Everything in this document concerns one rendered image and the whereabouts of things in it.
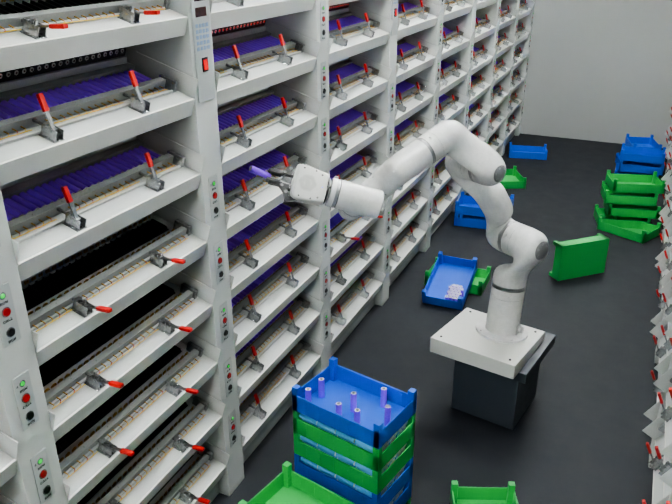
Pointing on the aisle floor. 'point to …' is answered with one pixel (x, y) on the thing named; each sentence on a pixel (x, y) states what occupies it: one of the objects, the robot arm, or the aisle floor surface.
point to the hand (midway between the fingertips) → (274, 176)
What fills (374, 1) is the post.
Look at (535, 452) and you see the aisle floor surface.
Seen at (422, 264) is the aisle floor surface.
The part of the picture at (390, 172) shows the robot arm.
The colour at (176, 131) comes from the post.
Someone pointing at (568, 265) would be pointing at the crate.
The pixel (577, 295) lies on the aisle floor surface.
